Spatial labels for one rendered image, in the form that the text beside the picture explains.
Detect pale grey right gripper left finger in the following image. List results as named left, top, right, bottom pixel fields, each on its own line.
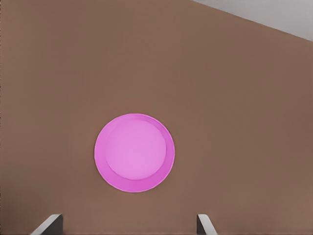
left=30, top=213, right=64, bottom=235

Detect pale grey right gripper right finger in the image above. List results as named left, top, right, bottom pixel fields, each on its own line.
left=197, top=213, right=218, bottom=235

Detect pink round plate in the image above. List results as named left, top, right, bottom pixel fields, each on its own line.
left=94, top=113, right=176, bottom=193

